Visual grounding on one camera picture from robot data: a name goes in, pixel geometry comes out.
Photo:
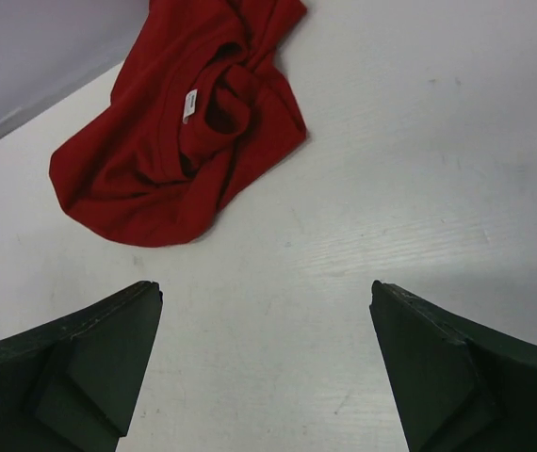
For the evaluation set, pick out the red t-shirt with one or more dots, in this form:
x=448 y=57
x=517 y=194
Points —
x=198 y=112

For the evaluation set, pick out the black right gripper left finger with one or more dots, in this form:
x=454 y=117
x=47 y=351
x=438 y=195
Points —
x=72 y=384

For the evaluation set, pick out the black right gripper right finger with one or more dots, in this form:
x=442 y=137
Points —
x=458 y=385

